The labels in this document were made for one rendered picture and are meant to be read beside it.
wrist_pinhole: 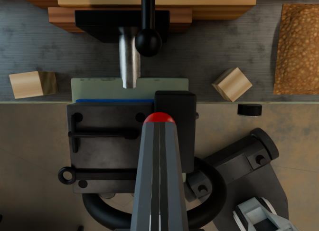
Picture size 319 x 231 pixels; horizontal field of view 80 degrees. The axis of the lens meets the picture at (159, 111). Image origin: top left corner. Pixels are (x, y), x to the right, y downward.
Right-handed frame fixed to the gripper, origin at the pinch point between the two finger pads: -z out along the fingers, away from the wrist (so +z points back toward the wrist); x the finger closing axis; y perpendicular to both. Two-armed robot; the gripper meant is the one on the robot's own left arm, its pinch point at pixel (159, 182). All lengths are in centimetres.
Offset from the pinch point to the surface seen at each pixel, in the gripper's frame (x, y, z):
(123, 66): -4.1, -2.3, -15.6
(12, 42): -21.0, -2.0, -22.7
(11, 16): -20.6, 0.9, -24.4
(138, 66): -2.5, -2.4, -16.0
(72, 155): -8.9, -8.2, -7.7
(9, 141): -97, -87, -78
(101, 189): -6.2, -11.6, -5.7
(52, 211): -74, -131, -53
